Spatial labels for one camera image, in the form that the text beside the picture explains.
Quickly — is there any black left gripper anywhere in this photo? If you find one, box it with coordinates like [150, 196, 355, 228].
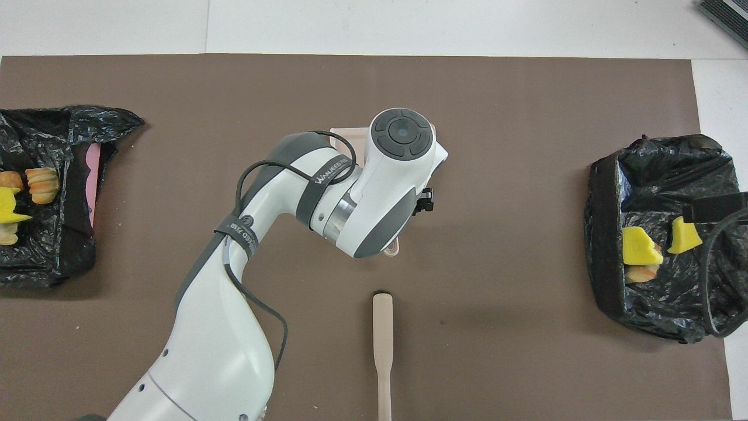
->
[411, 187, 437, 216]

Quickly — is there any yellow sponge wedge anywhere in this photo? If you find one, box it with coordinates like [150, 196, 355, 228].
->
[667, 216, 704, 254]

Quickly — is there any yellow and green sponge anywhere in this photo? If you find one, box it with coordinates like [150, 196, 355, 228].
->
[622, 226, 664, 265]

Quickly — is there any beige plastic dustpan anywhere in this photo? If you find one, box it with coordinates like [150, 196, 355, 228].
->
[328, 124, 439, 258]

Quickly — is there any notched yellow sponge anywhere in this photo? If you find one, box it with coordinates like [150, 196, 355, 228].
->
[0, 187, 33, 224]

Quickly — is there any black bag lined bin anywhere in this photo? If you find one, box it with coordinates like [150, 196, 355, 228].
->
[584, 134, 748, 344]

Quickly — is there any pink bin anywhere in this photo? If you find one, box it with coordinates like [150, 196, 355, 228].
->
[85, 144, 102, 229]

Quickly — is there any black trash bag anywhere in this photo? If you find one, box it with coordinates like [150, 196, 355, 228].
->
[0, 105, 145, 288]

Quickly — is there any brown table mat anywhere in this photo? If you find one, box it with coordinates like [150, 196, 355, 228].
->
[0, 54, 732, 421]

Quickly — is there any dark ribbed panel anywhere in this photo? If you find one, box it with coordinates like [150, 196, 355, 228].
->
[697, 0, 748, 50]

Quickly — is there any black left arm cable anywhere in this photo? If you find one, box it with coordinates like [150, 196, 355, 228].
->
[222, 130, 358, 372]

